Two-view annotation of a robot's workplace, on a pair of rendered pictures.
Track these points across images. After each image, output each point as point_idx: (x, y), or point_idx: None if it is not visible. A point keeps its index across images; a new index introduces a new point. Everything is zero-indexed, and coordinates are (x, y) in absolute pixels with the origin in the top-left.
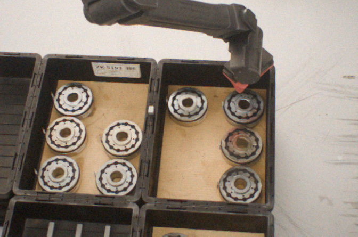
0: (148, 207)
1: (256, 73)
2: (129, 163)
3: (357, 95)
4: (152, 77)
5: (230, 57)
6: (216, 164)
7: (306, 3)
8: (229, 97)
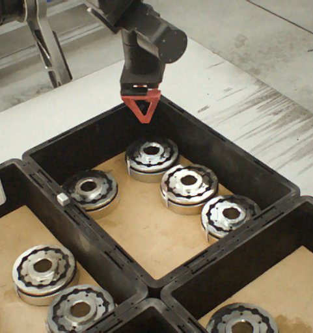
0: (171, 289)
1: (183, 33)
2: (82, 285)
3: (225, 116)
4: (30, 173)
5: (140, 33)
6: (179, 224)
7: (103, 84)
8: (128, 155)
